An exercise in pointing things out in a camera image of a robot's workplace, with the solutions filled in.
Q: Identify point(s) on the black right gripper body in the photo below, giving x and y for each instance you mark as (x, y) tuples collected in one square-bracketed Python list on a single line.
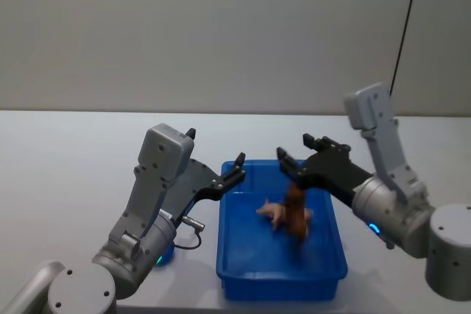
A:
[(331, 174)]

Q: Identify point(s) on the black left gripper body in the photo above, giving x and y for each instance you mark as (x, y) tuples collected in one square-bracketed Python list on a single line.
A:
[(198, 178)]

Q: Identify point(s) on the brown toy figure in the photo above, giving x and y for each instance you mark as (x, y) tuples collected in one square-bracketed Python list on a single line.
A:
[(296, 214)]

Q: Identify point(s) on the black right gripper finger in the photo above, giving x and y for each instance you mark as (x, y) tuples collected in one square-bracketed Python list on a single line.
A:
[(324, 143), (289, 165)]

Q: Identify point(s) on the blue plastic bin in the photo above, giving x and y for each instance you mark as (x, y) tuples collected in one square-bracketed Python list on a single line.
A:
[(257, 259)]

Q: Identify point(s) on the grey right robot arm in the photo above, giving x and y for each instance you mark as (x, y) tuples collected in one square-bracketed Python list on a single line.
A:
[(390, 211)]

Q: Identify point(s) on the pink toy figure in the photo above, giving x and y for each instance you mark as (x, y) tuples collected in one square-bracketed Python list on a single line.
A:
[(272, 213)]

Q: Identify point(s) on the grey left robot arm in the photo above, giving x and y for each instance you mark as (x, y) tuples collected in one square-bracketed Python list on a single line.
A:
[(147, 189)]

